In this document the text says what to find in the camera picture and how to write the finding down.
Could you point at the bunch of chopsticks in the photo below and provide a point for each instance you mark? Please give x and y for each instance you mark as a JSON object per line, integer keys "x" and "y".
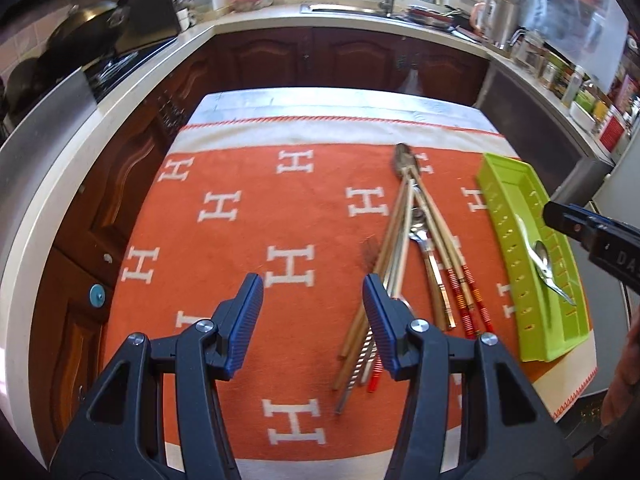
{"x": 395, "y": 240}

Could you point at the pink dish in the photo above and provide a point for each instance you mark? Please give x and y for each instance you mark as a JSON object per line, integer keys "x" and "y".
{"x": 252, "y": 1}

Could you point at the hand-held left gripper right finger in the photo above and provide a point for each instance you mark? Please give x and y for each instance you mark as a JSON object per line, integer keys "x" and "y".
{"x": 380, "y": 320}

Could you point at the large metal spoon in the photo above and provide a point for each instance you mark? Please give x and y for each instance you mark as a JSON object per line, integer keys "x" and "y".
{"x": 401, "y": 152}

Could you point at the glass jar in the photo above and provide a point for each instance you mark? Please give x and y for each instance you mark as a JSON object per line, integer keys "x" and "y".
{"x": 530, "y": 52}

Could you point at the orange letter-print blanket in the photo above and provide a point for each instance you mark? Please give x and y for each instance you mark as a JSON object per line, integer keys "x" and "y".
{"x": 250, "y": 220}

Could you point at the grey appliance front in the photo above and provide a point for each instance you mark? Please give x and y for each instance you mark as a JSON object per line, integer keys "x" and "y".
{"x": 530, "y": 110}

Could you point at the dark stove back panel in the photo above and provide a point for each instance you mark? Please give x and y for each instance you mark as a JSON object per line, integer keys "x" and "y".
{"x": 150, "y": 7}

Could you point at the person's right forearm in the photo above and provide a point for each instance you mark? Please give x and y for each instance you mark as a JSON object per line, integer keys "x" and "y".
{"x": 622, "y": 375}

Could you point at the white kitchen countertop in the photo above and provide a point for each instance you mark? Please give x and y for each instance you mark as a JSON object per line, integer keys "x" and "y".
{"x": 250, "y": 20}

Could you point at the white cups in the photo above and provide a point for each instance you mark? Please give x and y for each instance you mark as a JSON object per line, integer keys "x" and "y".
{"x": 182, "y": 17}

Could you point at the red-rimmed dish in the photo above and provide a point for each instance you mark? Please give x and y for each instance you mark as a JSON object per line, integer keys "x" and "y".
{"x": 430, "y": 15}

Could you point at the pale floral tablecloth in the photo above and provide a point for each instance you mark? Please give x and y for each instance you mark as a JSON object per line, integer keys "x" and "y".
{"x": 325, "y": 102}

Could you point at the row of seasoning containers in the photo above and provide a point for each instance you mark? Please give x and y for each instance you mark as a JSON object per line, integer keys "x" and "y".
{"x": 575, "y": 80}

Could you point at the steel kitchen sink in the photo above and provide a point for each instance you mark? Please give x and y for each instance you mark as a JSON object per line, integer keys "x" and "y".
{"x": 340, "y": 8}

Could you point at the green plastic utensil tray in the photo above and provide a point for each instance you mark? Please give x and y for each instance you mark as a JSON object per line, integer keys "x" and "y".
{"x": 565, "y": 330}

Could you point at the black frying pan with lid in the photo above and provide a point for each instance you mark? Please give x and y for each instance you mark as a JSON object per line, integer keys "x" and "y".
{"x": 85, "y": 27}

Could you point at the steel electric kettle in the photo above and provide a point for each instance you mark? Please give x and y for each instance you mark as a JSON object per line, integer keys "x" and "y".
{"x": 492, "y": 12}

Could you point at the stainless steel panel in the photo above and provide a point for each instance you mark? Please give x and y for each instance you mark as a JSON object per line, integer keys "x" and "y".
{"x": 50, "y": 125}

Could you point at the dark wooden kitchen cabinets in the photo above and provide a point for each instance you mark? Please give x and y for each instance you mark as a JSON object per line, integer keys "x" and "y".
{"x": 300, "y": 55}

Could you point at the black cooking pot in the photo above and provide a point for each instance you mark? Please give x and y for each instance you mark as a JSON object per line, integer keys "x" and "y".
{"x": 25, "y": 85}

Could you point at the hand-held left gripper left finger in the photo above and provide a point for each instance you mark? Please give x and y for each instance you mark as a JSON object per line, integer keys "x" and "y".
{"x": 247, "y": 325}

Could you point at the gas stove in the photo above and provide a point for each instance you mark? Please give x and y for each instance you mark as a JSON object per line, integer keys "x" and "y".
{"x": 125, "y": 62}

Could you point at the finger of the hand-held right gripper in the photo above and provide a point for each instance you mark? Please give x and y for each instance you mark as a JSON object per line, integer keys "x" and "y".
{"x": 565, "y": 217}

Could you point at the metal fork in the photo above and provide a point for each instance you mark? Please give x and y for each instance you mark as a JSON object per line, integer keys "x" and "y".
{"x": 370, "y": 252}

